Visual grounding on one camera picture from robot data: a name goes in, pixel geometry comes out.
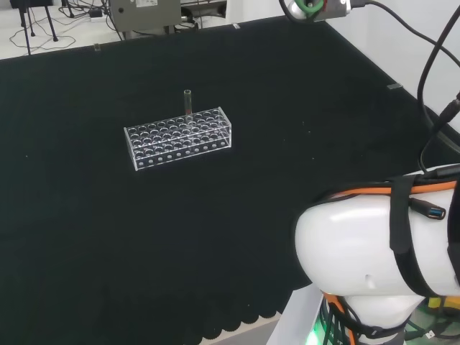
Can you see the clear glass test tube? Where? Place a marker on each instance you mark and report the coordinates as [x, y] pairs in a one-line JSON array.
[[187, 102]]

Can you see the clear acrylic test tube rack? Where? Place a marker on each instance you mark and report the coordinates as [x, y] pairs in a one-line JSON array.
[[143, 159]]

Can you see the black bench cloth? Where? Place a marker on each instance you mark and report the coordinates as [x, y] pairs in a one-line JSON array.
[[72, 215]]

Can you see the grey metal cabinet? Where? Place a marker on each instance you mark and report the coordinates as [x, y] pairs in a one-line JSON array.
[[143, 14]]

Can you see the black power adapter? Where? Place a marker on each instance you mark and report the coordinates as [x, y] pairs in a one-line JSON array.
[[95, 13]]

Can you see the black tripod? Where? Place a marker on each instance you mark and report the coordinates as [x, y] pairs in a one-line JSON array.
[[50, 23]]

